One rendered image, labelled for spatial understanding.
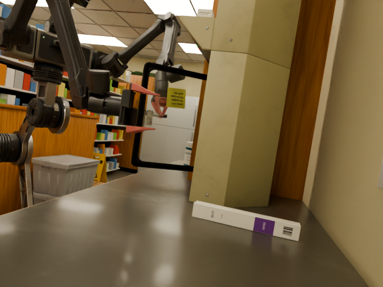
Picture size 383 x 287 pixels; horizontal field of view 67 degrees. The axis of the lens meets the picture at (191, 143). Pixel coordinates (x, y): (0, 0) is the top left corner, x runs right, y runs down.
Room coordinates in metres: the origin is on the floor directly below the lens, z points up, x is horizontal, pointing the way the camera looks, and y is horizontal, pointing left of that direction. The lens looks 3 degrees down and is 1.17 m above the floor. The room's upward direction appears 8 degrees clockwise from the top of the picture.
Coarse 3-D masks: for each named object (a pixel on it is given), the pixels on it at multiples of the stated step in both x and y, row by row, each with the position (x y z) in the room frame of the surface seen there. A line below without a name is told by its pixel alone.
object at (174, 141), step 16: (144, 64) 1.09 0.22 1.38; (160, 80) 1.11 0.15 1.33; (176, 80) 1.14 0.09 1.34; (192, 80) 1.16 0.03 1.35; (160, 96) 1.12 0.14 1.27; (176, 96) 1.14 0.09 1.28; (192, 96) 1.16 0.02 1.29; (144, 112) 1.10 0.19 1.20; (160, 112) 1.12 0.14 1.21; (176, 112) 1.14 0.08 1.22; (192, 112) 1.16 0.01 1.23; (160, 128) 1.12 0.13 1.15; (176, 128) 1.15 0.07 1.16; (192, 128) 1.17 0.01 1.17; (144, 144) 1.11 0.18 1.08; (160, 144) 1.13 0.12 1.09; (176, 144) 1.15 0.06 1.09; (192, 144) 1.17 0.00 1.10; (144, 160) 1.11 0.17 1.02; (160, 160) 1.13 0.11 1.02; (176, 160) 1.15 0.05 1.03; (192, 160) 1.18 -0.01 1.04
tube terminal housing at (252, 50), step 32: (224, 0) 0.89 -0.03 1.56; (256, 0) 0.87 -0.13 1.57; (288, 0) 0.95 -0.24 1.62; (224, 32) 0.89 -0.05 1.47; (256, 32) 0.88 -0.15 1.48; (288, 32) 0.96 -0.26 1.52; (224, 64) 0.88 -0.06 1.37; (256, 64) 0.89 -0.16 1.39; (288, 64) 0.97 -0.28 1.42; (224, 96) 0.88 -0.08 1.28; (256, 96) 0.91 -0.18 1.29; (224, 128) 0.88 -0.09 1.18; (256, 128) 0.92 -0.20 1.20; (224, 160) 0.87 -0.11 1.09; (256, 160) 0.93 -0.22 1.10; (192, 192) 0.89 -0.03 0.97; (224, 192) 0.87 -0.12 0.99; (256, 192) 0.94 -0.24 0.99
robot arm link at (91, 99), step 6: (90, 96) 0.85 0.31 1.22; (96, 96) 0.85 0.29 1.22; (102, 96) 0.84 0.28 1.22; (108, 96) 0.86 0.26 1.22; (90, 102) 0.84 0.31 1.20; (96, 102) 0.84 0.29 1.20; (102, 102) 0.83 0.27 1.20; (90, 108) 0.85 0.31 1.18; (96, 108) 0.84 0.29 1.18; (102, 108) 0.84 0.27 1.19
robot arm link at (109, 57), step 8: (160, 16) 1.58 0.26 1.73; (160, 24) 1.55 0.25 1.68; (144, 32) 1.57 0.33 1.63; (152, 32) 1.55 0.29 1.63; (160, 32) 1.57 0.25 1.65; (136, 40) 1.55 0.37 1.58; (144, 40) 1.54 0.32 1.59; (128, 48) 1.53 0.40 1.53; (136, 48) 1.54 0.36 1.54; (112, 56) 1.49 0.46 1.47; (120, 56) 1.51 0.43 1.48; (128, 56) 1.53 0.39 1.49; (104, 64) 1.49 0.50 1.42; (112, 64) 1.49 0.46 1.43; (120, 72) 1.54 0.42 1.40
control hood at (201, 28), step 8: (184, 16) 0.91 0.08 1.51; (192, 16) 0.91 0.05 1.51; (184, 24) 0.92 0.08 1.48; (192, 24) 0.91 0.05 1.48; (200, 24) 0.90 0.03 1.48; (208, 24) 0.90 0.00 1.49; (192, 32) 0.91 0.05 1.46; (200, 32) 0.90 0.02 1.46; (208, 32) 0.90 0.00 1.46; (200, 40) 0.90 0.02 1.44; (208, 40) 0.90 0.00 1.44; (208, 48) 0.89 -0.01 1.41; (208, 56) 0.97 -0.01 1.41
